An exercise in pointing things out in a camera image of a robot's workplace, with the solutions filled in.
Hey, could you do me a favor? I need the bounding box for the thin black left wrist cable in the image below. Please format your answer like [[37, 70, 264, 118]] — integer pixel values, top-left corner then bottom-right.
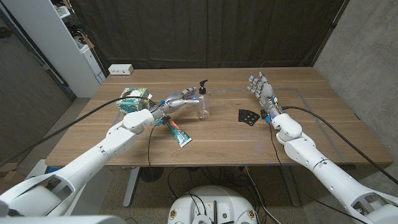
[[147, 123, 158, 177]]

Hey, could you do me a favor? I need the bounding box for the black backdrop stand pole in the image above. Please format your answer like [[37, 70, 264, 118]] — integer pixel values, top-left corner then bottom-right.
[[310, 0, 351, 68]]

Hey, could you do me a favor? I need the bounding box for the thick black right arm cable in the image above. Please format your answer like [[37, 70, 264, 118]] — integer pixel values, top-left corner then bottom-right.
[[280, 105, 398, 186]]

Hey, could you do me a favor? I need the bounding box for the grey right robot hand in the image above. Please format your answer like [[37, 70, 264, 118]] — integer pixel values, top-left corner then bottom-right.
[[247, 71, 284, 120]]

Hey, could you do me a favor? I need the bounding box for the black backdrop curtain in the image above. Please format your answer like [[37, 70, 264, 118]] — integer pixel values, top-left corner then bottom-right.
[[70, 0, 346, 70]]

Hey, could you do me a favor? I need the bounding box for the brown cardboard box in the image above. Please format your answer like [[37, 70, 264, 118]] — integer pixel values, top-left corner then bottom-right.
[[0, 161, 27, 190]]

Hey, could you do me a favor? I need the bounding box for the teal floral tissue box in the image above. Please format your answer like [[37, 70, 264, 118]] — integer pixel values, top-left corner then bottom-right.
[[116, 87, 153, 116]]

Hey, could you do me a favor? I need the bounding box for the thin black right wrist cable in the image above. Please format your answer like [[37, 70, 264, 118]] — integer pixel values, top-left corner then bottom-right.
[[268, 123, 369, 224]]

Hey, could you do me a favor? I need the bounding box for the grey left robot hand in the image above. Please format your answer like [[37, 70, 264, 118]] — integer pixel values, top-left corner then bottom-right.
[[149, 87, 200, 123]]

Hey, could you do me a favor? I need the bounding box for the green red toothpaste tube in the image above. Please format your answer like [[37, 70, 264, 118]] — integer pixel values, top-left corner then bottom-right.
[[164, 118, 193, 148]]

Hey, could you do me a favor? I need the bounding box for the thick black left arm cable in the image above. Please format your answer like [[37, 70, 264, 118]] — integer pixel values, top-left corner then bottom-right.
[[0, 96, 157, 167]]

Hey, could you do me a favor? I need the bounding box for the white storage cabinet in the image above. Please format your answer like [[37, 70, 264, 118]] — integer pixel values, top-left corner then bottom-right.
[[1, 0, 106, 99]]

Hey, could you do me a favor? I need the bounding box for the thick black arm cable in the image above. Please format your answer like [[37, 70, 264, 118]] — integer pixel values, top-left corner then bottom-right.
[[0, 96, 157, 167], [280, 105, 398, 186]]

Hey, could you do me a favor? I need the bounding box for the clear pump dispenser bottle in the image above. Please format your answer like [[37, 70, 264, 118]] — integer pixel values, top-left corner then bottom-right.
[[196, 79, 212, 121]]

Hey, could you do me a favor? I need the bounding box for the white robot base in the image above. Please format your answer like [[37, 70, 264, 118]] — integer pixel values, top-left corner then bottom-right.
[[167, 185, 258, 224]]

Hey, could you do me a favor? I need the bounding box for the black round floor fan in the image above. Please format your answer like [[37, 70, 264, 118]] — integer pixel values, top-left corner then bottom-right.
[[139, 167, 165, 184]]

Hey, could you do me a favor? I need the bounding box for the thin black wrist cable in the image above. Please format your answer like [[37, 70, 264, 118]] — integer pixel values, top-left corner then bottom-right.
[[268, 123, 369, 224], [147, 123, 158, 177]]

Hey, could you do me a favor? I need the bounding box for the grey floor cable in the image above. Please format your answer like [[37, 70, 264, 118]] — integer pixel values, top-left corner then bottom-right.
[[244, 166, 282, 224]]

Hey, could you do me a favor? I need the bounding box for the grey table leg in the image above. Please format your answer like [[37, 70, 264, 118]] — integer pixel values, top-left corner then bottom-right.
[[123, 167, 141, 208], [279, 166, 302, 208]]

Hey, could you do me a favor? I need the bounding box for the white power strip box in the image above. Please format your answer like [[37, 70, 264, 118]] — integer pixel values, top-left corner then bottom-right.
[[108, 63, 134, 76]]

